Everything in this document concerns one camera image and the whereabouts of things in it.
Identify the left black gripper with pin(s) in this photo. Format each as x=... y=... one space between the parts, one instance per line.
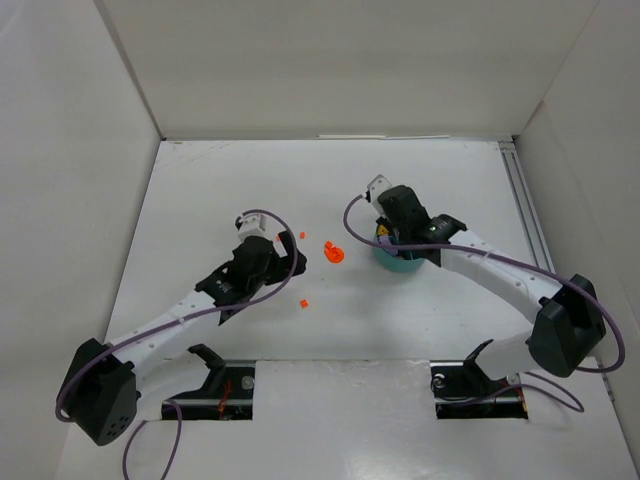
x=276 y=255

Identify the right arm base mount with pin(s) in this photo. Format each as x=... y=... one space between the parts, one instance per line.
x=462 y=390

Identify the orange teardrop dish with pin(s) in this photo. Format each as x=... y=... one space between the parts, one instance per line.
x=334 y=254

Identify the teal round divided container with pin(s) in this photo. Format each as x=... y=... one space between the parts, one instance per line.
x=394 y=260

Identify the purple lego brick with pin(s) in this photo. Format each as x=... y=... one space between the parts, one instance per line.
x=386 y=242

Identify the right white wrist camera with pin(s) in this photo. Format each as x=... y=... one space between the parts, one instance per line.
x=378 y=185

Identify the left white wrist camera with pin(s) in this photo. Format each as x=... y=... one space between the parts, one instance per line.
x=251 y=225

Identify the aluminium rail right edge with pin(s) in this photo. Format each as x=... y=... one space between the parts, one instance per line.
x=525 y=206

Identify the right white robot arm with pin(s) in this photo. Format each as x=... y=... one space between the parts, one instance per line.
x=565 y=325

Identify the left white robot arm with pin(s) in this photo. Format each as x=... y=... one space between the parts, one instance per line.
x=103 y=386

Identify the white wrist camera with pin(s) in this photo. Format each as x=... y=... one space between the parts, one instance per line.
x=251 y=225
x=378 y=185

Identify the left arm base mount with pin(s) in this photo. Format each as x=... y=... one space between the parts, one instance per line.
x=224 y=393

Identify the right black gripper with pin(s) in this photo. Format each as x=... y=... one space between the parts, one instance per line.
x=396 y=220

